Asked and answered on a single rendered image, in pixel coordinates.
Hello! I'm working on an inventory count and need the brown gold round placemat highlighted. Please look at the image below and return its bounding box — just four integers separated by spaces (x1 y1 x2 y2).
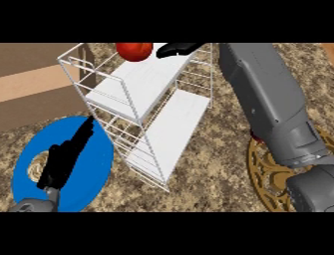
246 127 334 213

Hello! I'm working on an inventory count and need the white wire tiered shelf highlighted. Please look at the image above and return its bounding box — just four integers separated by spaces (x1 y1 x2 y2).
57 42 215 193

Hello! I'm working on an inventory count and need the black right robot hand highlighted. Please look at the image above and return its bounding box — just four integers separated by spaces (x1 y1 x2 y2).
156 42 206 60

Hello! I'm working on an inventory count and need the small dark red thing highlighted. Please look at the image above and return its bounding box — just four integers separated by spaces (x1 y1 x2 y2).
249 129 267 144

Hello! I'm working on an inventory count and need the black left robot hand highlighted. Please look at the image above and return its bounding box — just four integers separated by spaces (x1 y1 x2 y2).
36 116 98 190

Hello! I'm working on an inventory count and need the blue round plate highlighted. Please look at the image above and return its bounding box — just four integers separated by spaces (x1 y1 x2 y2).
11 115 116 213

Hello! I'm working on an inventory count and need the red tomato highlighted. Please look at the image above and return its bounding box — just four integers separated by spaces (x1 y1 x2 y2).
114 42 156 63

